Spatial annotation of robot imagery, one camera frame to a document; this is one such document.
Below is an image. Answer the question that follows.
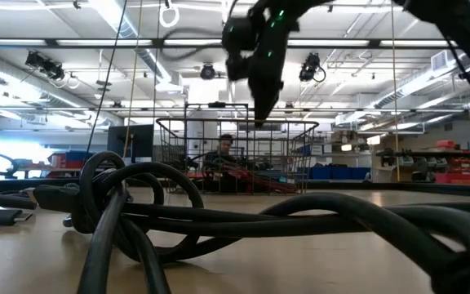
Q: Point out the magenta braided USB-C cable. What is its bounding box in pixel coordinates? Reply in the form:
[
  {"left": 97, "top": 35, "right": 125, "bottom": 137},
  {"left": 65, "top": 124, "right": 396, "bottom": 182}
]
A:
[{"left": 218, "top": 161, "right": 301, "bottom": 194}]

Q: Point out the black monitor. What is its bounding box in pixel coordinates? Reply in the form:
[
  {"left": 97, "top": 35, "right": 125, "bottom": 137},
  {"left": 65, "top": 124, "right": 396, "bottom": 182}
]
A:
[{"left": 107, "top": 124, "right": 155, "bottom": 164}]

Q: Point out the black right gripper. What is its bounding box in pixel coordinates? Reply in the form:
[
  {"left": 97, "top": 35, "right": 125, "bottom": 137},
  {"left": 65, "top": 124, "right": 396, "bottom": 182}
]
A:
[{"left": 246, "top": 24, "right": 289, "bottom": 127}]

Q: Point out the black USB-C cable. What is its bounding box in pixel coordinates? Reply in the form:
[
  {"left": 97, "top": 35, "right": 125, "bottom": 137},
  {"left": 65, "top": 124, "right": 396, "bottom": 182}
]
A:
[{"left": 61, "top": 150, "right": 470, "bottom": 294}]

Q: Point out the yellow hanging cable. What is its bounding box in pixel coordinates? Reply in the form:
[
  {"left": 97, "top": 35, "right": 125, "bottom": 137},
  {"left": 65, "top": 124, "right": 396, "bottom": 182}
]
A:
[
  {"left": 123, "top": 0, "right": 144, "bottom": 159},
  {"left": 389, "top": 0, "right": 400, "bottom": 180}
]

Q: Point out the blue storage bin row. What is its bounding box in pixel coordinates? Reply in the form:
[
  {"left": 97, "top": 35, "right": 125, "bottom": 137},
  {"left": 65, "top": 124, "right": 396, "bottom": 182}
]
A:
[{"left": 299, "top": 165, "right": 371, "bottom": 180}]

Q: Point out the person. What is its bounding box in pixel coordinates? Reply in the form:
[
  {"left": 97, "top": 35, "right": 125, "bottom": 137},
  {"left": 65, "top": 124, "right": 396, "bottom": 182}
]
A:
[{"left": 202, "top": 133, "right": 242, "bottom": 193}]

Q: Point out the white cylindrical column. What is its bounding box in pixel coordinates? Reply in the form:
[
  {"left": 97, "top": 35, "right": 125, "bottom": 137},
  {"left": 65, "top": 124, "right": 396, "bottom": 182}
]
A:
[{"left": 186, "top": 110, "right": 219, "bottom": 158}]

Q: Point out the gold wire basket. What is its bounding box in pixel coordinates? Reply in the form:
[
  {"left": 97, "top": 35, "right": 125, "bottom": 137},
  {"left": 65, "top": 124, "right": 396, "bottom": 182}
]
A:
[{"left": 155, "top": 117, "right": 321, "bottom": 195}]

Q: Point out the white hanging ring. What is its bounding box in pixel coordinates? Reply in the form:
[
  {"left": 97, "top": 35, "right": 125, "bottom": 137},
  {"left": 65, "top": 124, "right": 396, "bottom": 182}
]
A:
[{"left": 159, "top": 0, "right": 180, "bottom": 29}]

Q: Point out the shelf with red bins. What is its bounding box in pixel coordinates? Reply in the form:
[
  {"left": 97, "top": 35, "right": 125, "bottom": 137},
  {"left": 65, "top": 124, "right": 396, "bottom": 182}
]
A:
[{"left": 434, "top": 139, "right": 470, "bottom": 185}]

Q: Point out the black aluminium rig frame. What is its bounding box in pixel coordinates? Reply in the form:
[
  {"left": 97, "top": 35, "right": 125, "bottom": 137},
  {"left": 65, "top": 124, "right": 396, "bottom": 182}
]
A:
[{"left": 0, "top": 37, "right": 459, "bottom": 49}]

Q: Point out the black ceiling camera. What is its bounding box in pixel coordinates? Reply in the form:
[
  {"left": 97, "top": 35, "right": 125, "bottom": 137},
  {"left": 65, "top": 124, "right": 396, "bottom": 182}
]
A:
[
  {"left": 299, "top": 51, "right": 326, "bottom": 83},
  {"left": 24, "top": 51, "right": 65, "bottom": 82}
]

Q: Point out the black hanging cable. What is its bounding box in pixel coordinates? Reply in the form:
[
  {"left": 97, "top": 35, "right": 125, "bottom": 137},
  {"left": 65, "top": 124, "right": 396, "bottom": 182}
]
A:
[{"left": 85, "top": 0, "right": 129, "bottom": 161}]

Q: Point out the black metal rack frame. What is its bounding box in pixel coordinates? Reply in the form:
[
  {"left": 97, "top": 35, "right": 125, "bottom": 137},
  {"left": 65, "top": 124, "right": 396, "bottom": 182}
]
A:
[{"left": 183, "top": 101, "right": 251, "bottom": 164}]

